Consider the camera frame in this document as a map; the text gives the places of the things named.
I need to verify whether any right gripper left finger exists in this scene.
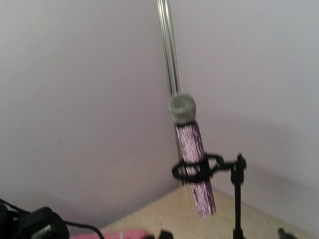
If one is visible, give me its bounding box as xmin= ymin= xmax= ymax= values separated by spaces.
xmin=159 ymin=230 xmax=173 ymax=239

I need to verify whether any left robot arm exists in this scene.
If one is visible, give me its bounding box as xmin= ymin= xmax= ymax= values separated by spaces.
xmin=0 ymin=200 xmax=70 ymax=239

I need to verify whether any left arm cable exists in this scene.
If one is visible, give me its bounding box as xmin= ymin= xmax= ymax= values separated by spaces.
xmin=0 ymin=198 xmax=104 ymax=239

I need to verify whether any pink microphone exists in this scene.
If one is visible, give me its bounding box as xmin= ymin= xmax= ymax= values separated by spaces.
xmin=70 ymin=230 xmax=148 ymax=239

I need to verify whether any left aluminium frame post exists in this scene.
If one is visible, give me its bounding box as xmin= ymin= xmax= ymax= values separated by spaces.
xmin=157 ymin=0 xmax=186 ymax=185

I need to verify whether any black tripod mic stand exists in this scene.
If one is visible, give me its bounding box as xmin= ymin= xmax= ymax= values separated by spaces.
xmin=171 ymin=153 xmax=247 ymax=239

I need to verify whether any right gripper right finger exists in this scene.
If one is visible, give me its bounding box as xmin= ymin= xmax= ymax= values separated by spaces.
xmin=278 ymin=228 xmax=297 ymax=239

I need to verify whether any glitter silver microphone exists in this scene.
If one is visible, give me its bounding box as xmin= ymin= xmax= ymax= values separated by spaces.
xmin=168 ymin=93 xmax=216 ymax=218

